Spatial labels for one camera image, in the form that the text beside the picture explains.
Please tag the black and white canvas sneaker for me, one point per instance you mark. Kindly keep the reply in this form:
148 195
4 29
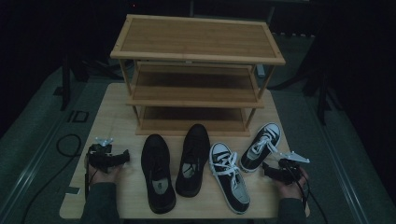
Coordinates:
218 150
271 129

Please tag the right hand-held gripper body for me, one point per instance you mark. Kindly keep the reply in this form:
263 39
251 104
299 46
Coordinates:
291 172

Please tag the black metal stand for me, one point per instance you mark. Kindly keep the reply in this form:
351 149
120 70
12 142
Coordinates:
65 87

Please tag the wooden three-tier shoe rack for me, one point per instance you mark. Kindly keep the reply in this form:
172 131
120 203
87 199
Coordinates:
196 37

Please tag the person's right hand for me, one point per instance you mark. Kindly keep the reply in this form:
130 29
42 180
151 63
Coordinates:
289 189

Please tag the person's left hand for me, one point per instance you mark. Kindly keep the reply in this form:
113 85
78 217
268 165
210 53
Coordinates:
104 177

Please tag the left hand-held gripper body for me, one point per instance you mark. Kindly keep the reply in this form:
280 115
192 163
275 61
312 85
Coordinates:
99 157

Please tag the black leather shoe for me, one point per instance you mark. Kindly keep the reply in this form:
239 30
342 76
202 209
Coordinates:
155 155
196 141

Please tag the grey metal post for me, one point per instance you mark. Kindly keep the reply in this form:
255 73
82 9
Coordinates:
261 71

